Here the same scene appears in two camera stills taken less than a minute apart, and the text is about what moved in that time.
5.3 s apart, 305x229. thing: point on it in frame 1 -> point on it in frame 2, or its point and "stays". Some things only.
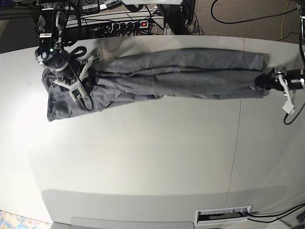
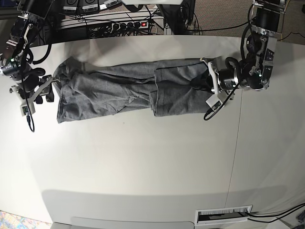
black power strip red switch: [121, 26] stays
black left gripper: [90, 81] -> [49, 97]
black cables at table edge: [249, 215] stays
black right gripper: [270, 80] -> [204, 81]
